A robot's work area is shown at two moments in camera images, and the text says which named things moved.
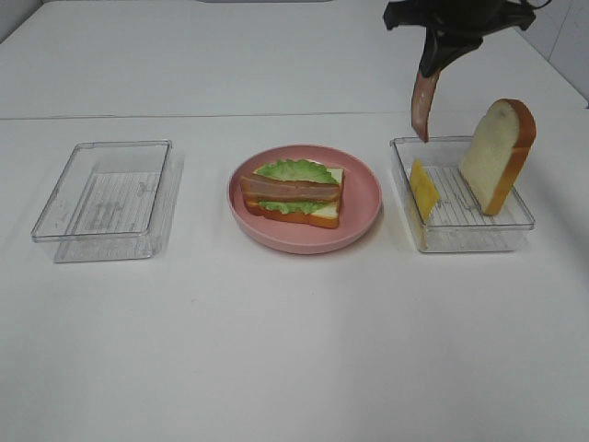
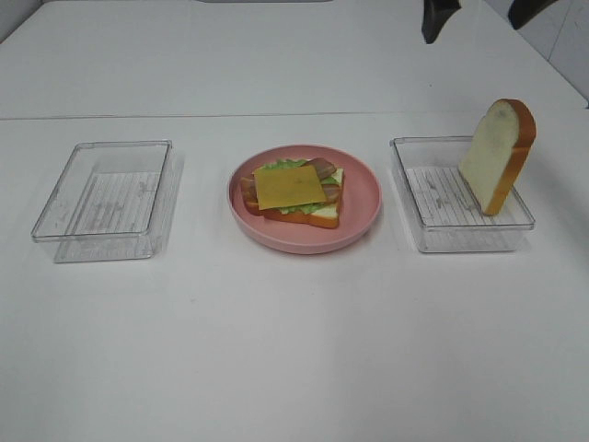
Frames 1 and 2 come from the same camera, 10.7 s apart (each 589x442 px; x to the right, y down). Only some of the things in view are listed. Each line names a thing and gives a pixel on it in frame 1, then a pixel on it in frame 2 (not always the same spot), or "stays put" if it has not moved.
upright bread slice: [498, 153] stays put
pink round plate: [360, 204] stays put
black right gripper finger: [444, 45] to [522, 11]
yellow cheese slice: [424, 190] to [287, 187]
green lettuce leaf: [296, 169] stays put
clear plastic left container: [108, 203] stays put
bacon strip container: [422, 94] to [324, 168]
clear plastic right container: [444, 214] stays put
